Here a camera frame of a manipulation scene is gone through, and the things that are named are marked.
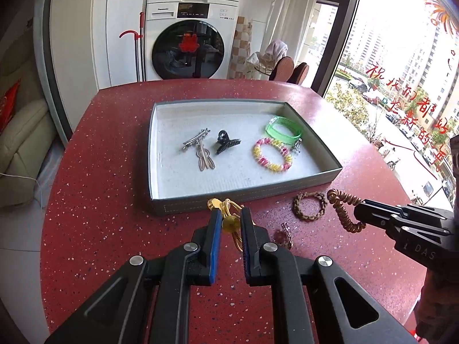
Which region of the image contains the yellow hair tie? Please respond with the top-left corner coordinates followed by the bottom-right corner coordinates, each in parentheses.
top-left (207, 198), bottom-right (257, 255)

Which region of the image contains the black claw hair clip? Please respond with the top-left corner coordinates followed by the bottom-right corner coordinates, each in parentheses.
top-left (214, 130), bottom-right (242, 155)

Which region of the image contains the white cloth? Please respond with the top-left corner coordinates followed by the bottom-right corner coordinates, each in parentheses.
top-left (263, 39), bottom-right (287, 63)

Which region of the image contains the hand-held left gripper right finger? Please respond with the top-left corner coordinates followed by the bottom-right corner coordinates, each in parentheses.
top-left (240, 206), bottom-right (417, 344)

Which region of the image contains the red firework window sticker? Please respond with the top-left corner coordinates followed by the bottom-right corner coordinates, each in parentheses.
top-left (423, 0), bottom-right (459, 36)

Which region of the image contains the red cushion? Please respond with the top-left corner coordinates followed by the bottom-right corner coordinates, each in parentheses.
top-left (0, 79), bottom-right (21, 133)

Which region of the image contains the red window writing sticker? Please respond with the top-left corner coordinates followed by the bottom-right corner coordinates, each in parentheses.
top-left (366, 61), bottom-right (459, 180)

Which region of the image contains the checkered board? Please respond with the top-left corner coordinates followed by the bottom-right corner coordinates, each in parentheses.
top-left (229, 16), bottom-right (253, 79)

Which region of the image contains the brown round-back chair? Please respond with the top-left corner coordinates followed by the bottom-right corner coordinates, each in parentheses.
top-left (289, 62), bottom-right (308, 86)
top-left (269, 56), bottom-right (295, 83)

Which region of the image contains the cream sofa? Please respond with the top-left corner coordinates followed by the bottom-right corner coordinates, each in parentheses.
top-left (0, 61), bottom-right (54, 208)

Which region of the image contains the grey shallow tray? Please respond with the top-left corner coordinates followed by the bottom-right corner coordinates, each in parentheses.
top-left (148, 101), bottom-right (343, 216)

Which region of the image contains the red handled mop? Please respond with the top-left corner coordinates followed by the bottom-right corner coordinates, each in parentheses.
top-left (119, 12), bottom-right (145, 83)

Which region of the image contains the beige looped hair tie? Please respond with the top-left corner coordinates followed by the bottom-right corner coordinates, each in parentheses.
top-left (195, 140), bottom-right (216, 171)

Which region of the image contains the white washing machine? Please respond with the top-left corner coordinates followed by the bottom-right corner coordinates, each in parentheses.
top-left (145, 0), bottom-right (239, 81)

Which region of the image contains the white curtain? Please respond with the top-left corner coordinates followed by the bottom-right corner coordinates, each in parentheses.
top-left (265, 0), bottom-right (323, 69)

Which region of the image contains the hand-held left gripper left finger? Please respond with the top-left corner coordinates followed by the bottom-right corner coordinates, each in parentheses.
top-left (45, 208), bottom-right (223, 344)

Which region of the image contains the white cable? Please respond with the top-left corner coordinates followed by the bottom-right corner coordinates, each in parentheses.
top-left (0, 171), bottom-right (40, 187)

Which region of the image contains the brown spiral hair tie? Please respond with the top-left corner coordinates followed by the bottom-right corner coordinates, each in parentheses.
top-left (326, 189), bottom-right (366, 233)

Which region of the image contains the silver hair clip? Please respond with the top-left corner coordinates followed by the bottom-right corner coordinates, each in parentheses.
top-left (182, 128), bottom-right (211, 152)

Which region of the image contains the brown braided bracelet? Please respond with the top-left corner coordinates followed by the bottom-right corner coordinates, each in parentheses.
top-left (292, 191), bottom-right (328, 220)

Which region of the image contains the person's right forearm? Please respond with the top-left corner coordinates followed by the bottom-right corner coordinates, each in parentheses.
top-left (416, 267), bottom-right (459, 337)

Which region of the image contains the green glitter bangle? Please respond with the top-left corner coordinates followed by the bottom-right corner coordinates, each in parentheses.
top-left (265, 115), bottom-right (302, 141)

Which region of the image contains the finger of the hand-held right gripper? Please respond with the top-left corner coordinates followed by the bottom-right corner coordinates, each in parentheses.
top-left (353, 206), bottom-right (449, 239)
top-left (360, 199), bottom-right (454, 221)

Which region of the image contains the pink yellow beaded bracelet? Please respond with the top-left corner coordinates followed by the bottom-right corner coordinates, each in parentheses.
top-left (252, 137), bottom-right (293, 173)

